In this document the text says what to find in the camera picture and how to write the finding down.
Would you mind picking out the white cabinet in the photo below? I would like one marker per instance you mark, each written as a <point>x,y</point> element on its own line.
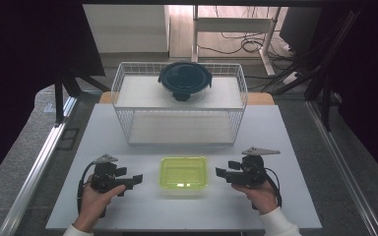
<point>128,28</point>

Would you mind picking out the round container with blue lid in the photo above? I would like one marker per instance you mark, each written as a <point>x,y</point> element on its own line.
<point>184,78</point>

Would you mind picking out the white desk frame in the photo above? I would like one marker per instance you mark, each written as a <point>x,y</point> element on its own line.
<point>233,24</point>

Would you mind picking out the aluminium rail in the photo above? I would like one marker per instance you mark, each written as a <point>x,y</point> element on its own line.
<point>344,170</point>
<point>32,177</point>

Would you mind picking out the black tripod stand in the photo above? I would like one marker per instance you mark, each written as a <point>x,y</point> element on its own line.
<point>59,98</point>

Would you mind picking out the rectangular container with green lid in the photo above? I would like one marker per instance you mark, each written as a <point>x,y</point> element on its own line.
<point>183,173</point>

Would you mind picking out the dark curtain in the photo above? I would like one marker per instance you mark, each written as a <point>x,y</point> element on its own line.
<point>16,82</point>
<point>374,82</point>

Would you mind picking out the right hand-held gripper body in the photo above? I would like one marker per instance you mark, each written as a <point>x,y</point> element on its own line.
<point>251,170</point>

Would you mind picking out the person's left hand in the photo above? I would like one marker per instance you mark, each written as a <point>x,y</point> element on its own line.
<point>93,203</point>

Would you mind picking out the black metal stand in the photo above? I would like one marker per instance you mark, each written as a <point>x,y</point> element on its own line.
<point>325,82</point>

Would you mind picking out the wooden table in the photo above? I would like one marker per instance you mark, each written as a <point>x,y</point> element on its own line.
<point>259,98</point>

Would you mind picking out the person's right hand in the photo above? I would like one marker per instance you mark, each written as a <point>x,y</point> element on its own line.
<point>259,196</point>

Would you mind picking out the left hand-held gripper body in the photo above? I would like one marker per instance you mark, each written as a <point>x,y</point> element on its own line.
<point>103,175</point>

